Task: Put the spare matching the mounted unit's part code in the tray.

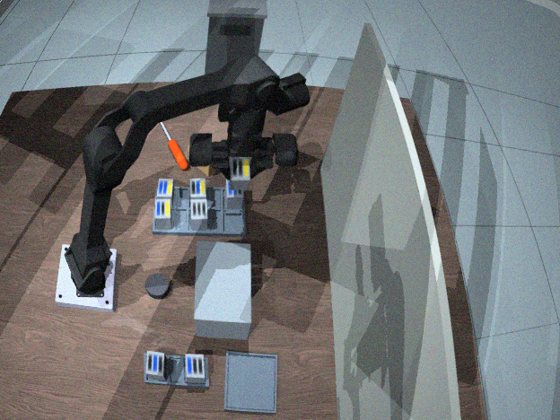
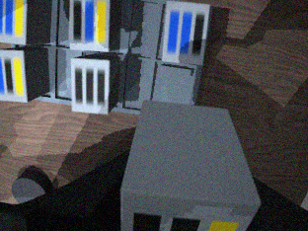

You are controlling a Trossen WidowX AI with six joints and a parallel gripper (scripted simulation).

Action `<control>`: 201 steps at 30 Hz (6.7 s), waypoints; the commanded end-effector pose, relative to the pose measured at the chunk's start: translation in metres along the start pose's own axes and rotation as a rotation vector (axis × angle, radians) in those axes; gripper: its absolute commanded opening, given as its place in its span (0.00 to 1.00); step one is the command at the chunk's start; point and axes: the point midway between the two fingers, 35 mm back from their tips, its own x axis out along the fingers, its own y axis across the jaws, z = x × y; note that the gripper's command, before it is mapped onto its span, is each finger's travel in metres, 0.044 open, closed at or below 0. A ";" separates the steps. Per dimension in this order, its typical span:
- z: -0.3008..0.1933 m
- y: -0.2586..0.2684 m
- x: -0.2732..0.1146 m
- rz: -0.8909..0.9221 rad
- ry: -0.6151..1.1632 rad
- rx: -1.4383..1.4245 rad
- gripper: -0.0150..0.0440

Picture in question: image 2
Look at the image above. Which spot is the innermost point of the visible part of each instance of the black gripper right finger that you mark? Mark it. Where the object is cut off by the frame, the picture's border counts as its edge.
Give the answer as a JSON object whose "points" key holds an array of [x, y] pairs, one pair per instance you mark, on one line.
{"points": [[277, 213]]}

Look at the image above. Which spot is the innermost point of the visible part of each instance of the white wall panel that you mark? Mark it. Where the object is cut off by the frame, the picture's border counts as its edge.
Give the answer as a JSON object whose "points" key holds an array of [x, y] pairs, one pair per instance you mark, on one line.
{"points": [[305, 202]]}

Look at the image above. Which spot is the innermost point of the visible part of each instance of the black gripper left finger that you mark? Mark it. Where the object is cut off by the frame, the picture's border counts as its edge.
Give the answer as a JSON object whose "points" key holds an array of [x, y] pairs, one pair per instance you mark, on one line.
{"points": [[90, 203]]}

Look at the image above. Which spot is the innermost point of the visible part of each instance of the dark grey cylinder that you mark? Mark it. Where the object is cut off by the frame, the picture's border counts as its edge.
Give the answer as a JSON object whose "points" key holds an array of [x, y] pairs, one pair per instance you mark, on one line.
{"points": [[30, 185]]}

